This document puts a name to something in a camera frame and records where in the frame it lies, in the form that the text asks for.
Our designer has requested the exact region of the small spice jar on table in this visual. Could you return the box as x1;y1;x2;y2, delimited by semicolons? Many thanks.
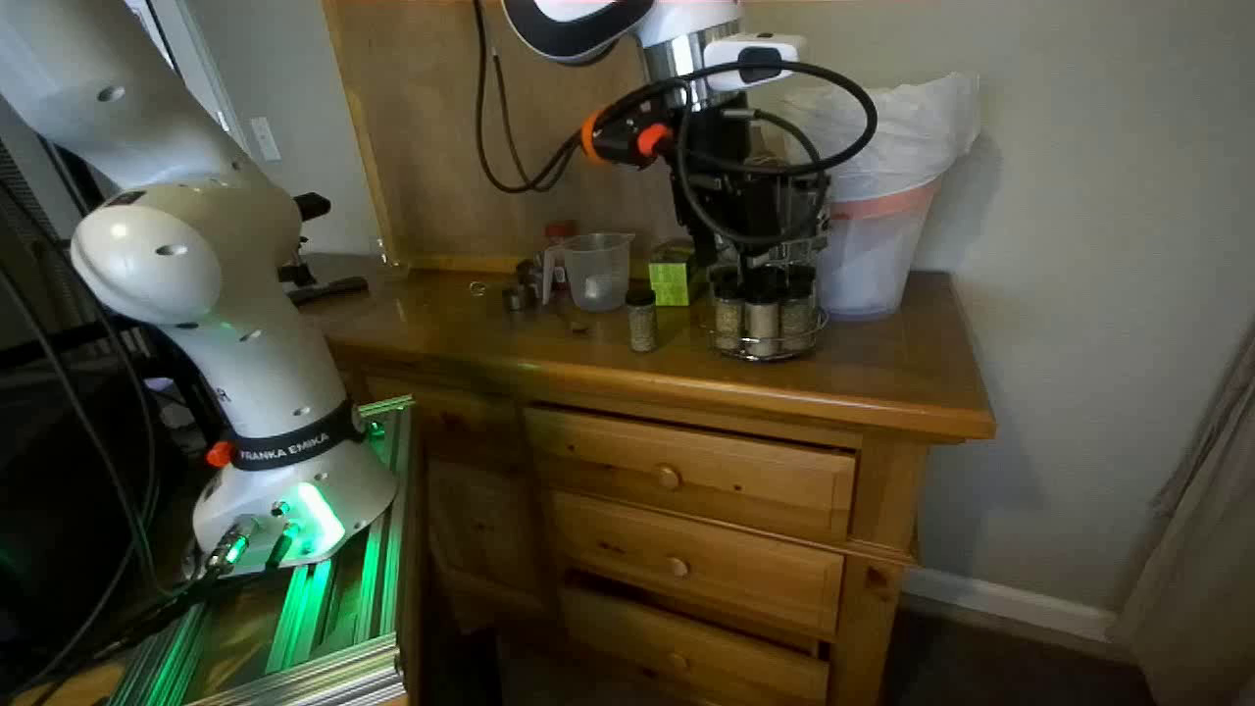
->
625;281;660;351

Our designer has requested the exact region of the green box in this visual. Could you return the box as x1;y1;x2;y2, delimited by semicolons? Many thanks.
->
646;260;693;311

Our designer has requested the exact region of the wooden dresser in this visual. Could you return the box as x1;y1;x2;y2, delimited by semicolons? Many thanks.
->
309;270;998;706

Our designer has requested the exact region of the wooden board against wall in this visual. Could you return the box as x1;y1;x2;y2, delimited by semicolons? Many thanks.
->
323;0;679;267

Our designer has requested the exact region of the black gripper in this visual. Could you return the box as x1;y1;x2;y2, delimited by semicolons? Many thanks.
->
670;109;828;250

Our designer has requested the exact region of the white plastic bin with bag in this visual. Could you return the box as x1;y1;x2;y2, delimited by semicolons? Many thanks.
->
821;70;983;321

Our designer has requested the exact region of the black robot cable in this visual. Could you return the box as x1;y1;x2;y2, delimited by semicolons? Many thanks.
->
468;0;881;253

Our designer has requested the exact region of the clear plastic measuring jug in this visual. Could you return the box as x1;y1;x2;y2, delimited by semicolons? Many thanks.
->
549;232;632;313

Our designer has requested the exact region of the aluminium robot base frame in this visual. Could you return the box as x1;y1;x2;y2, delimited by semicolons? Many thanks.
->
111;394;412;706

